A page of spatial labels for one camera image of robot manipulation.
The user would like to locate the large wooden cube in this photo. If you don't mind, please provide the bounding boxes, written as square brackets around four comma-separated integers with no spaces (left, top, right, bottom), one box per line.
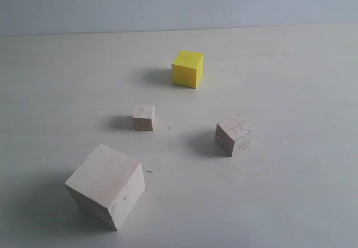
[65,144,145,231]

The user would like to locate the medium wooden cube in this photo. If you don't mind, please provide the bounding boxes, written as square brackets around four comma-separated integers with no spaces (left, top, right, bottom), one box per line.
[215,114,255,157]

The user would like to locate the small wooden cube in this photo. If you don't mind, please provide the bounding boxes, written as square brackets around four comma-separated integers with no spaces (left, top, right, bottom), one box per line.
[132,104,155,131]

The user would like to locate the yellow cube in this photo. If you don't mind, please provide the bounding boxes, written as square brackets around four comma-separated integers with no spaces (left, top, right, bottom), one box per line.
[172,50,204,88]

